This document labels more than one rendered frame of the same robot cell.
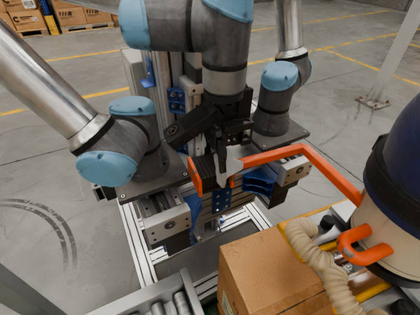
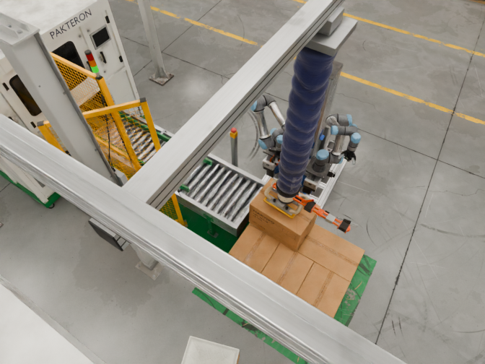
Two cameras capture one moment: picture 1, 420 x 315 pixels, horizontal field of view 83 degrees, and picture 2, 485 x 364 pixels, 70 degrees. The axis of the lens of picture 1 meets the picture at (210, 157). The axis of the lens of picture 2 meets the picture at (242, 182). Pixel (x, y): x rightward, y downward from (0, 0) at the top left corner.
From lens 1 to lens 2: 305 cm
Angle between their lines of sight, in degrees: 39
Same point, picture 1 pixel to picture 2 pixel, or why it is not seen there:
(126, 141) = (268, 142)
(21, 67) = (260, 123)
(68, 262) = (250, 156)
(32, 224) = (251, 131)
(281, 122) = (316, 167)
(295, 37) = (335, 149)
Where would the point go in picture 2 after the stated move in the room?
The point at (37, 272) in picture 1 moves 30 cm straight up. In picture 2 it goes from (239, 150) to (239, 137)
